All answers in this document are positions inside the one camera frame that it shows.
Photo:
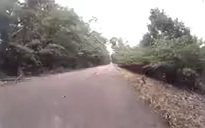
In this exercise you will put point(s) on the grey-brown asphalt road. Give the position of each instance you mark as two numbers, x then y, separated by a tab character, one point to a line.
80	100

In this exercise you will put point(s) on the row of trees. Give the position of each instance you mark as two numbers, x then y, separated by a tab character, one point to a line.
170	50
40	40

